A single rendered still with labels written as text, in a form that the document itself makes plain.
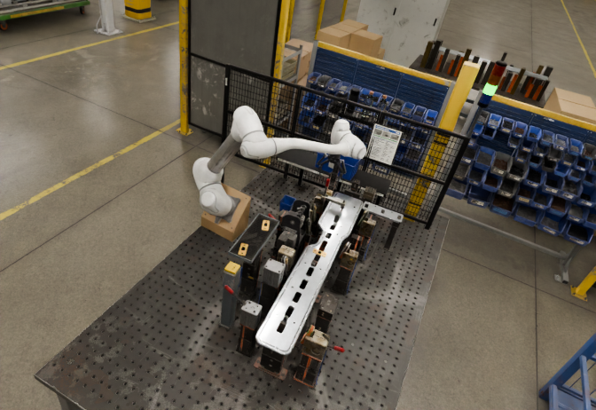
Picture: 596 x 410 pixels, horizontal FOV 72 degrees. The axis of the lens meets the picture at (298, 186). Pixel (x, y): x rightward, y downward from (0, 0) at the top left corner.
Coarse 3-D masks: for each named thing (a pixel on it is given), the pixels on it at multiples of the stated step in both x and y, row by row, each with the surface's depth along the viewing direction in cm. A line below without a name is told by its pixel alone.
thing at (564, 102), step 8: (552, 96) 473; (560, 96) 452; (568, 96) 457; (576, 96) 462; (584, 96) 466; (552, 104) 461; (560, 104) 430; (568, 104) 435; (576, 104) 439; (584, 104) 443; (592, 104) 448; (560, 112) 418; (568, 112) 415; (576, 112) 419; (584, 112) 422; (592, 112) 426; (584, 120) 411; (592, 120) 408
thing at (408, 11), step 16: (368, 0) 811; (384, 0) 798; (400, 0) 786; (416, 0) 774; (432, 0) 763; (448, 0) 767; (368, 16) 825; (384, 16) 812; (400, 16) 799; (416, 16) 787; (432, 16) 775; (384, 32) 827; (400, 32) 813; (416, 32) 801; (432, 32) 788; (384, 48) 842; (400, 48) 828; (416, 48) 815; (400, 64) 843
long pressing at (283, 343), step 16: (336, 192) 301; (336, 208) 286; (352, 208) 289; (320, 224) 270; (336, 224) 273; (352, 224) 276; (320, 240) 257; (336, 240) 259; (304, 256) 244; (320, 256) 246; (304, 272) 234; (320, 272) 236; (288, 288) 223; (304, 288) 224; (320, 288) 228; (272, 304) 213; (288, 304) 214; (304, 304) 216; (272, 320) 205; (288, 320) 206; (304, 320) 208; (256, 336) 196; (272, 336) 198; (288, 336) 199; (288, 352) 193
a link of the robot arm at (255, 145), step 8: (248, 136) 226; (256, 136) 226; (264, 136) 228; (248, 144) 223; (256, 144) 224; (264, 144) 226; (272, 144) 229; (248, 152) 223; (256, 152) 224; (264, 152) 226; (272, 152) 229
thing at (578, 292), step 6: (594, 270) 381; (588, 276) 388; (594, 276) 383; (582, 282) 396; (588, 282) 388; (594, 282) 389; (570, 288) 405; (576, 288) 401; (582, 288) 394; (588, 288) 391; (576, 294) 399; (582, 294) 397
